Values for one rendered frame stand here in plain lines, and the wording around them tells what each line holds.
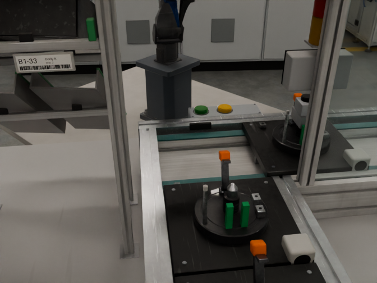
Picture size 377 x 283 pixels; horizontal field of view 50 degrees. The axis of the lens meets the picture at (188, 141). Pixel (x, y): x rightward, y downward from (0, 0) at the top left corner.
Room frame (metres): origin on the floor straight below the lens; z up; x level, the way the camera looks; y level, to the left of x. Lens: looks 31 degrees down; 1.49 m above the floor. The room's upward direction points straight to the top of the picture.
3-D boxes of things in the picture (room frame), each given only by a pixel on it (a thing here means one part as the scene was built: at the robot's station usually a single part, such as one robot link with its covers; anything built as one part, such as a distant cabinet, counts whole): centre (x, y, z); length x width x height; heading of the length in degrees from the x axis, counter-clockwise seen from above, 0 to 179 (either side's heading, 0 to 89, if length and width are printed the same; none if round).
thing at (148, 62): (1.21, 0.06, 0.96); 0.15 x 0.15 x 0.20; 48
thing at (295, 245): (0.58, -0.08, 1.01); 0.24 x 0.24 x 0.13; 7
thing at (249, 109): (1.06, -0.11, 0.93); 0.21 x 0.07 x 0.06; 97
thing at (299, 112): (0.86, -0.28, 1.06); 0.08 x 0.04 x 0.07; 7
